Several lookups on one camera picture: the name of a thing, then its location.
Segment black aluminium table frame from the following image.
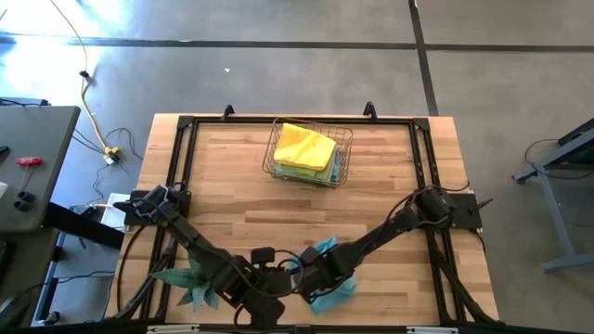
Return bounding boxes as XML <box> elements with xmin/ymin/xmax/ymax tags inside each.
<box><xmin>104</xmin><ymin>114</ymin><xmax>500</xmax><ymax>326</ymax></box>

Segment green artificial plant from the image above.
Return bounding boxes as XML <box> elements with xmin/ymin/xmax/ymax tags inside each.
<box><xmin>150</xmin><ymin>257</ymin><xmax>222</xmax><ymax>313</ymax></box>

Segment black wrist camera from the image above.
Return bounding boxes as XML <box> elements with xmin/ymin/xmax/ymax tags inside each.
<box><xmin>299</xmin><ymin>246</ymin><xmax>321</xmax><ymax>266</ymax></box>
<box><xmin>240</xmin><ymin>296</ymin><xmax>287</xmax><ymax>330</ymax></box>

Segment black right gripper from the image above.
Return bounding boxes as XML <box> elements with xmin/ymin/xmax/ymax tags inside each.
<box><xmin>295</xmin><ymin>252</ymin><xmax>361</xmax><ymax>302</ymax></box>

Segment blue-grey metal table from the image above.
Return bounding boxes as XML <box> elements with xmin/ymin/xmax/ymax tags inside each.
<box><xmin>512</xmin><ymin>118</ymin><xmax>594</xmax><ymax>274</ymax></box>

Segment black cylinder parts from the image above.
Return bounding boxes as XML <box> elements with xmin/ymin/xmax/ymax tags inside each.
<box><xmin>12</xmin><ymin>190</ymin><xmax>37</xmax><ymax>213</ymax></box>

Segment red handled tool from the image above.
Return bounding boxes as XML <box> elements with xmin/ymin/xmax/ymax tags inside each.
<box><xmin>14</xmin><ymin>156</ymin><xmax>45</xmax><ymax>191</ymax></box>

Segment grey side table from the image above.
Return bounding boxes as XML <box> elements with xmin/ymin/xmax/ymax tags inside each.
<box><xmin>0</xmin><ymin>105</ymin><xmax>81</xmax><ymax>233</ymax></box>

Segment black crossbar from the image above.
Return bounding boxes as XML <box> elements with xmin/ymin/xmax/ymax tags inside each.
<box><xmin>44</xmin><ymin>202</ymin><xmax>126</xmax><ymax>251</ymax></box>

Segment lime green microfiber towel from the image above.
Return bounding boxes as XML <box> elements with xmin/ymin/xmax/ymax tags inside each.
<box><xmin>276</xmin><ymin>161</ymin><xmax>321</xmax><ymax>180</ymax></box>

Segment yellow floor cable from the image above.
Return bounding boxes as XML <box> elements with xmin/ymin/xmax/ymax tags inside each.
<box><xmin>48</xmin><ymin>0</ymin><xmax>121</xmax><ymax>161</ymax></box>

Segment wire mesh basket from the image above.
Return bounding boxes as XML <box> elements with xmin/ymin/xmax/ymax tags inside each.
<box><xmin>262</xmin><ymin>117</ymin><xmax>354</xmax><ymax>189</ymax></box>

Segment blue microfiber towel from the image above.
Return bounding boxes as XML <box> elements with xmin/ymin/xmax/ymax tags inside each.
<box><xmin>287</xmin><ymin>237</ymin><xmax>358</xmax><ymax>315</ymax></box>

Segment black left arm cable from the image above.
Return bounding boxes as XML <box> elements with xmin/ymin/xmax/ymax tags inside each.
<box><xmin>234</xmin><ymin>249</ymin><xmax>305</xmax><ymax>326</ymax></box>

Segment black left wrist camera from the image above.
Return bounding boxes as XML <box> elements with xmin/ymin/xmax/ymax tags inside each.
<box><xmin>240</xmin><ymin>296</ymin><xmax>287</xmax><ymax>330</ymax></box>

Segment white frame bracket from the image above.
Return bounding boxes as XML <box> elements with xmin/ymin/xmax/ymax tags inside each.
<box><xmin>406</xmin><ymin>326</ymin><xmax>459</xmax><ymax>334</ymax></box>
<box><xmin>146</xmin><ymin>324</ymin><xmax>200</xmax><ymax>334</ymax></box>

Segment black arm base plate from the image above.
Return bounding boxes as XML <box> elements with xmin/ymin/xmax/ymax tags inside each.
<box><xmin>113</xmin><ymin>189</ymin><xmax>191</xmax><ymax>227</ymax></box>
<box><xmin>445</xmin><ymin>192</ymin><xmax>484</xmax><ymax>231</ymax></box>

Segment yellow microfiber towel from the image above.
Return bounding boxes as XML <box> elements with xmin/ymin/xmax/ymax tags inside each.
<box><xmin>273</xmin><ymin>122</ymin><xmax>338</xmax><ymax>172</ymax></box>

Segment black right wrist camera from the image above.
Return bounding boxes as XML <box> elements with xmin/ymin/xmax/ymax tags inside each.
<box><xmin>299</xmin><ymin>246</ymin><xmax>321</xmax><ymax>266</ymax></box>

